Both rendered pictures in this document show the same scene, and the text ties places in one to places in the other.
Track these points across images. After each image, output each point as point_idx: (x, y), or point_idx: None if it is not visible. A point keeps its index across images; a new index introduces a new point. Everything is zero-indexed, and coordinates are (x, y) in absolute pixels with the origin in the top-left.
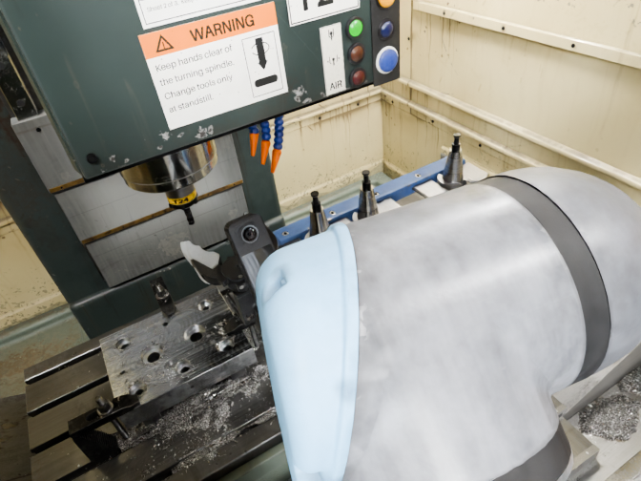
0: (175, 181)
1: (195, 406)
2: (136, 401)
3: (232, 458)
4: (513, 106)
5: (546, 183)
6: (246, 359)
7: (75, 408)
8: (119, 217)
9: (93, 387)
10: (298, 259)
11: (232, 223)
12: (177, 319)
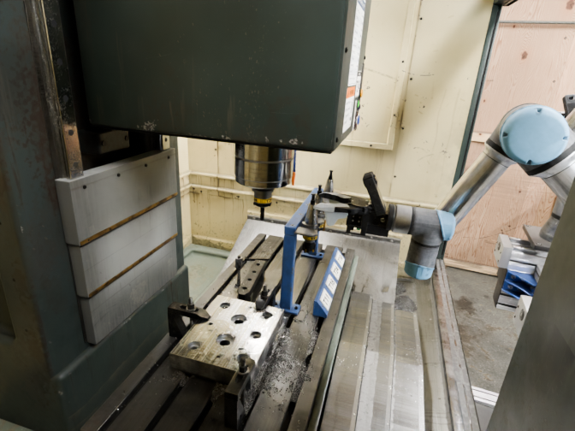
0: (289, 180)
1: (265, 365)
2: (253, 360)
3: (319, 372)
4: (297, 175)
5: (531, 103)
6: (281, 319)
7: (177, 416)
8: (115, 268)
9: (174, 398)
10: (535, 107)
11: (370, 174)
12: (216, 318)
